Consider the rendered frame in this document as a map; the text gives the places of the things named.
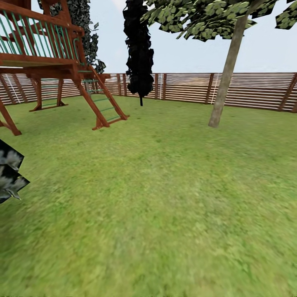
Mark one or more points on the tree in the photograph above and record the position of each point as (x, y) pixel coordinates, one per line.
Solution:
(79, 13)
(209, 18)
(140, 59)

